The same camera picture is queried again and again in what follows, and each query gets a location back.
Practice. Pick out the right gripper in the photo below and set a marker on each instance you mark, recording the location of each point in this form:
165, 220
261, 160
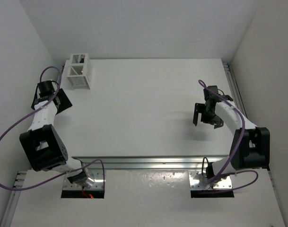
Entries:
199, 109

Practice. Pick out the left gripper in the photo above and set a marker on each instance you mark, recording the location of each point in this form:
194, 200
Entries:
65, 103

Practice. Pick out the white front cover board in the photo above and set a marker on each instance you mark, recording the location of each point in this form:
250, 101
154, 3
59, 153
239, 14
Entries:
149, 199

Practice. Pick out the white slotted organizer box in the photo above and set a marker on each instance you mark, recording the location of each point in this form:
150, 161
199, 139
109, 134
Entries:
84, 80

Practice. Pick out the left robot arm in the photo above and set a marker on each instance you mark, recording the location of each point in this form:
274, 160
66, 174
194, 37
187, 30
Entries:
41, 143

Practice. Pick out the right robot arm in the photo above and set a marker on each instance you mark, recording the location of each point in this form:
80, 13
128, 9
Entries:
250, 146

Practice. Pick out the aluminium frame rail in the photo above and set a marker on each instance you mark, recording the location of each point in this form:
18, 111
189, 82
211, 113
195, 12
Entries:
139, 113

